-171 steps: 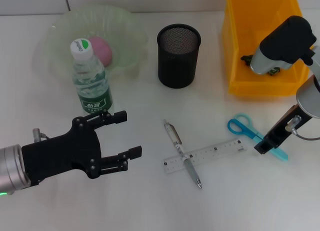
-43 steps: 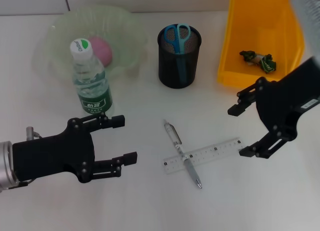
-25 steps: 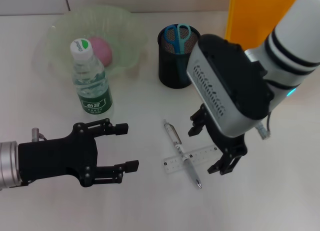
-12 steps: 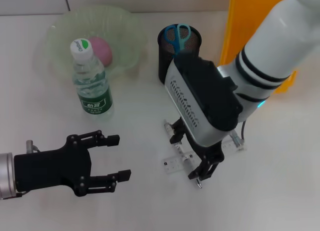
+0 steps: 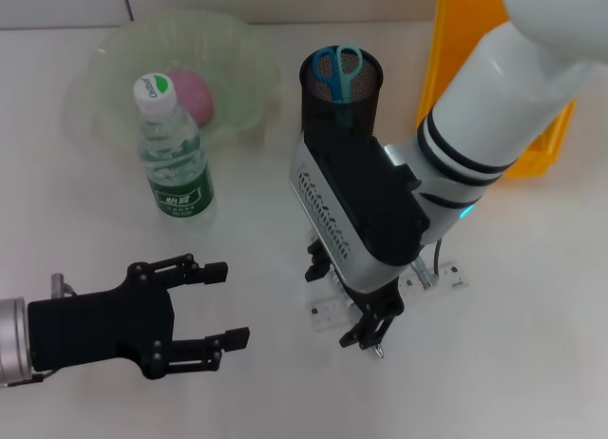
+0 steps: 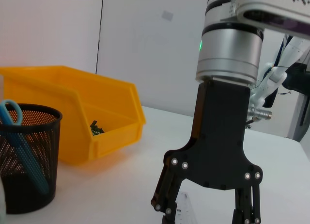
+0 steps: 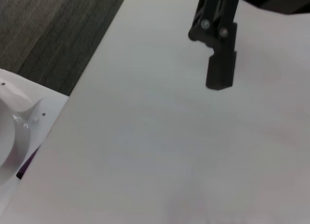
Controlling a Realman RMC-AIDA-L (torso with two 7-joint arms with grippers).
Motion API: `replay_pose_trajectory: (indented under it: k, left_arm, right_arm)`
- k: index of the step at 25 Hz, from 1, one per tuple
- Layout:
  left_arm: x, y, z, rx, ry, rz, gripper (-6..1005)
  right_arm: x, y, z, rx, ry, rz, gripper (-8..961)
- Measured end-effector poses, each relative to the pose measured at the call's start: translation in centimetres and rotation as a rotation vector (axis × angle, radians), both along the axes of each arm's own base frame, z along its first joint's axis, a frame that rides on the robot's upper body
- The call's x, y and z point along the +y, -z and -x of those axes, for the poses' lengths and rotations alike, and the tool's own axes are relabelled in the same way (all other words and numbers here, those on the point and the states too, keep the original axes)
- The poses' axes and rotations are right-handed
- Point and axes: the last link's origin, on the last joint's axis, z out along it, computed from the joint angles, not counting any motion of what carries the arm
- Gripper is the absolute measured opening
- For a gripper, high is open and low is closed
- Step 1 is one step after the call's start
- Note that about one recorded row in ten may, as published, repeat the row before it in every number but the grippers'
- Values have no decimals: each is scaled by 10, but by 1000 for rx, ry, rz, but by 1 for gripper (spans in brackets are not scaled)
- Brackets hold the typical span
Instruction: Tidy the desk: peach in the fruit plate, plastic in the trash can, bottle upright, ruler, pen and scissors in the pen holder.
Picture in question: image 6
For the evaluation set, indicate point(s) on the white black humanoid robot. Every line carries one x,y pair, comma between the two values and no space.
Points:
278,76

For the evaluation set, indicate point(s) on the blue scissors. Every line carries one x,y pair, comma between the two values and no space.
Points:
4,113

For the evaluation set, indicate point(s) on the green plastic wrapper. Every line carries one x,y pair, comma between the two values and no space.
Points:
97,130

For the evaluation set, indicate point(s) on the small grey wall sticker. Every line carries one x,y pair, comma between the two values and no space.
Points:
167,15

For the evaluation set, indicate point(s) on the yellow plastic bin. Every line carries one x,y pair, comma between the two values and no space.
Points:
48,88

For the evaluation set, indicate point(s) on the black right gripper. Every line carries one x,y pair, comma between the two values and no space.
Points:
218,136

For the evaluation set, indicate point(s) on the clear plastic ruler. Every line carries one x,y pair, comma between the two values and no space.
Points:
184,209

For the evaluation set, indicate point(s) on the black mesh pen holder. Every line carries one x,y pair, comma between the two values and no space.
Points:
43,175

